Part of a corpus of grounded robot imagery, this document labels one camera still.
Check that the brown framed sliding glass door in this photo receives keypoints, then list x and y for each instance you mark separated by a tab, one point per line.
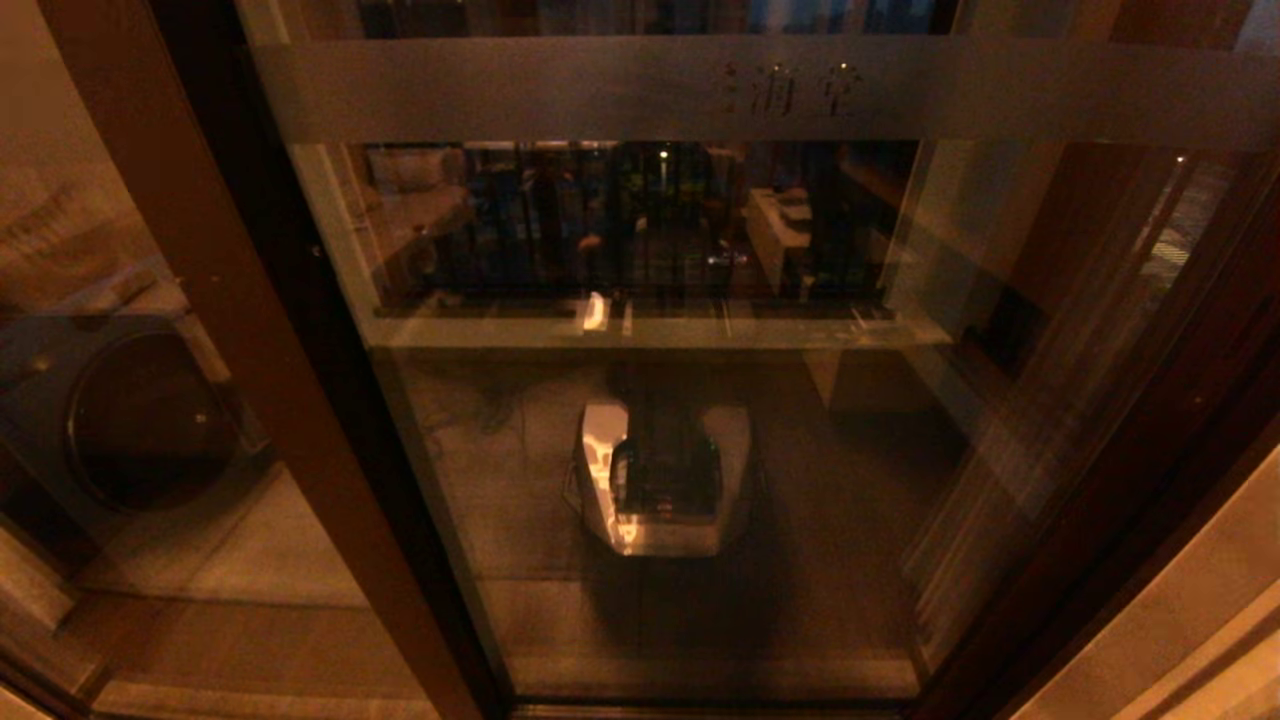
800	90

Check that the long black metal balcony railing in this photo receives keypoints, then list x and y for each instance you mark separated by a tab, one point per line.
540	240

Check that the brown framed fixed glass panel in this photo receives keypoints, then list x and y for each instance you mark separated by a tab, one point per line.
250	330

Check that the grey front-loading washing machine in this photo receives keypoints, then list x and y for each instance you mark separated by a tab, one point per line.
150	420

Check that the dark brown door jamb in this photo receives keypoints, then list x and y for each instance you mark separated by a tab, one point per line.
1150	500

